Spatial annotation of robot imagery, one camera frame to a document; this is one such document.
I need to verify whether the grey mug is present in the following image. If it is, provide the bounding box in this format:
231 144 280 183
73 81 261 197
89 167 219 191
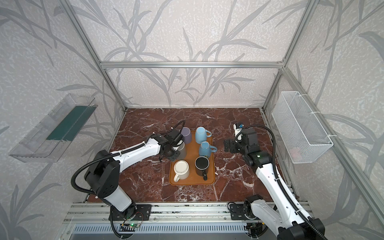
177 142 187 160

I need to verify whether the white mug red inside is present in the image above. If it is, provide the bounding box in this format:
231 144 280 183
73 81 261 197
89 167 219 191
174 160 190 182

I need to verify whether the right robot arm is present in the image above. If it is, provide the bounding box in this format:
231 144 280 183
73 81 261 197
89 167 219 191
224 123 326 240

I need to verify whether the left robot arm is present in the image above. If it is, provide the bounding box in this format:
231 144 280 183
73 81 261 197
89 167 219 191
71 129 184 220

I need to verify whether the lilac mug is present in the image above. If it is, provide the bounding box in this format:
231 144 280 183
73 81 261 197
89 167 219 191
182 127 192 145

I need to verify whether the light blue mug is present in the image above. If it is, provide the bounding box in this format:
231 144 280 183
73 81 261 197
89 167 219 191
195 127 212 144

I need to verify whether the blue dotted floral mug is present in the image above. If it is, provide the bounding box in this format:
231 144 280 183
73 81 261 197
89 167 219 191
199 142 218 159

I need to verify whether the black mug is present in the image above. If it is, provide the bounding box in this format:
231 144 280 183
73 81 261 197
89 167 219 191
195 156 210 181

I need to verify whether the orange rectangular tray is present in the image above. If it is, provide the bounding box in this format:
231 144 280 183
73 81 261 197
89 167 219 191
169 131 216 186

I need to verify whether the green circuit board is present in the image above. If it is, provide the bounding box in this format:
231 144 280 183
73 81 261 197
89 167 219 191
119 223 142 232

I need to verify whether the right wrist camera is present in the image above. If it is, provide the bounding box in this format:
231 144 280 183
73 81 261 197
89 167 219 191
234 122 244 137

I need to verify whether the white wire mesh basket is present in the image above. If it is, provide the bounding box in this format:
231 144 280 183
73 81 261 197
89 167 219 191
272 91 334 164

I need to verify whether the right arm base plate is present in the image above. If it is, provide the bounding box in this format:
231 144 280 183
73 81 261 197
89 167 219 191
227 202 248 221

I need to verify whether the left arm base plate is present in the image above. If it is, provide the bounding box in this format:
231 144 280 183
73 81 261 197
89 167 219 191
109 203 152 221

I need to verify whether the aluminium front rail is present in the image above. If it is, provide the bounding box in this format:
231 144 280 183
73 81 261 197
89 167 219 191
62 201 316 224

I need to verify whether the clear plastic wall bin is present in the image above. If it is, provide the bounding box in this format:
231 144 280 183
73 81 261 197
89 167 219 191
9 94 98 163

